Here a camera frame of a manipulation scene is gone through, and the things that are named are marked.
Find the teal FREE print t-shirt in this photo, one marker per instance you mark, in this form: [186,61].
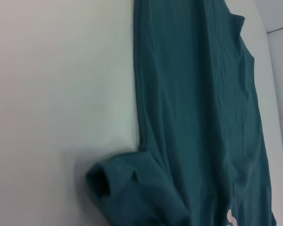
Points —
[198,106]

